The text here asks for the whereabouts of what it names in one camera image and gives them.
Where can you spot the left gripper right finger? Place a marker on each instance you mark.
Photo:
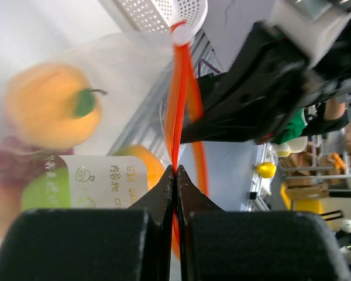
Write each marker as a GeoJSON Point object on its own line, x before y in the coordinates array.
{"type": "Point", "coordinates": [262, 245]}

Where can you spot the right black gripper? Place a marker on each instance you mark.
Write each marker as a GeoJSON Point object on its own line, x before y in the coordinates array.
{"type": "Point", "coordinates": [258, 97]}

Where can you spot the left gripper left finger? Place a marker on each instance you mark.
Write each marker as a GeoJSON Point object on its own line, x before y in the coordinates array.
{"type": "Point", "coordinates": [93, 244]}

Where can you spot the yellow green mango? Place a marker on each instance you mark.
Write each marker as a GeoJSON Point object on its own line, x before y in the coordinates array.
{"type": "Point", "coordinates": [154, 167]}

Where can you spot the clear zip top bag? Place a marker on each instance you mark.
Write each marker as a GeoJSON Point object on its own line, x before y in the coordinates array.
{"type": "Point", "coordinates": [126, 66]}

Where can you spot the peach coloured fruit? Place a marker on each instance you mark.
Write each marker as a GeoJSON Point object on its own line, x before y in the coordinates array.
{"type": "Point", "coordinates": [9, 206]}

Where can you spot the red grape bunch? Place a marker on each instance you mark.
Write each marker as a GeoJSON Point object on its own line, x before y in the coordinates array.
{"type": "Point", "coordinates": [20, 163]}

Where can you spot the orange fruit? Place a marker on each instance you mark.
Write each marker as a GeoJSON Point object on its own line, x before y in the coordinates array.
{"type": "Point", "coordinates": [53, 106]}

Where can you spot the yellow background object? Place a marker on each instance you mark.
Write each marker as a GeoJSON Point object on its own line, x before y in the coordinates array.
{"type": "Point", "coordinates": [266, 170]}

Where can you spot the background shelving with boxes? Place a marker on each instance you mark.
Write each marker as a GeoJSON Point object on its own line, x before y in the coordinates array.
{"type": "Point", "coordinates": [316, 176]}

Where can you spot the white perforated plastic basket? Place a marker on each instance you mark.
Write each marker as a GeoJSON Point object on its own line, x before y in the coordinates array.
{"type": "Point", "coordinates": [157, 16]}

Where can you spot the aluminium mounting rail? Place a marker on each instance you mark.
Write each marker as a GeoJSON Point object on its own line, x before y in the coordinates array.
{"type": "Point", "coordinates": [145, 127]}

